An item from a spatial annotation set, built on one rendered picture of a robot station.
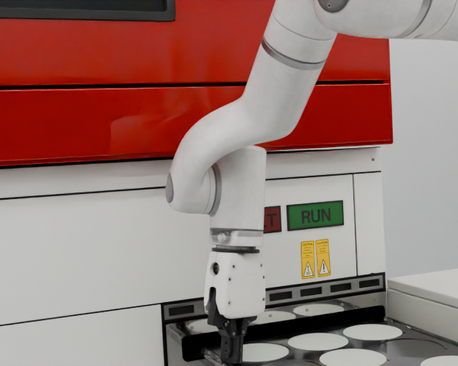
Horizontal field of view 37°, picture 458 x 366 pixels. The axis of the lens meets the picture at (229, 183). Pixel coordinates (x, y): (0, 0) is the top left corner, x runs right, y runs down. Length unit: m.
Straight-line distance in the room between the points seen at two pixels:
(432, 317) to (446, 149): 2.14
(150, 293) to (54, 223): 0.20
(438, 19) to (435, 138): 2.59
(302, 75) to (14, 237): 0.52
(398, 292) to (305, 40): 0.62
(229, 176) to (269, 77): 0.19
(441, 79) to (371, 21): 2.68
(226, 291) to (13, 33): 0.50
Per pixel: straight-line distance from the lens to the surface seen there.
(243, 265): 1.05
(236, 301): 1.04
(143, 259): 1.16
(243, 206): 1.03
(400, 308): 1.34
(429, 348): 1.16
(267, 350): 1.15
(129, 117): 1.09
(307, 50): 0.89
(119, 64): 1.10
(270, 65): 0.91
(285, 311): 1.26
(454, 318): 1.23
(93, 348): 1.17
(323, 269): 1.30
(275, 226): 1.24
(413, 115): 3.25
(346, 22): 0.70
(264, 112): 0.94
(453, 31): 0.77
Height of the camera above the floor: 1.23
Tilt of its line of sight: 3 degrees down
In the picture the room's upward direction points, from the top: 3 degrees counter-clockwise
